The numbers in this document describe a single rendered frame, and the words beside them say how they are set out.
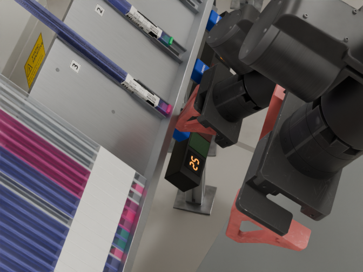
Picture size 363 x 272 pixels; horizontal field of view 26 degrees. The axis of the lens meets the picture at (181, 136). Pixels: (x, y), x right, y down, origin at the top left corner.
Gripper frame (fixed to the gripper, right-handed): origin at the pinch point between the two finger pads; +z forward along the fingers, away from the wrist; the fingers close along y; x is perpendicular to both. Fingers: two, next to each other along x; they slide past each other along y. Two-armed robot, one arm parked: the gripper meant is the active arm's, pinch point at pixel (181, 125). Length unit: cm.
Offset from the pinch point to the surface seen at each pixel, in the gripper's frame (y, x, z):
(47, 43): -29.6, -10.1, 36.6
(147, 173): 10.1, -2.4, 0.6
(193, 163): 2.2, 5.5, 2.2
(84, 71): 1.9, -16.0, 1.7
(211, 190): -39, 48, 51
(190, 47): -13.5, -2.6, -0.4
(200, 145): -1.4, 5.7, 2.1
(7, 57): -15.2, -17.7, 29.7
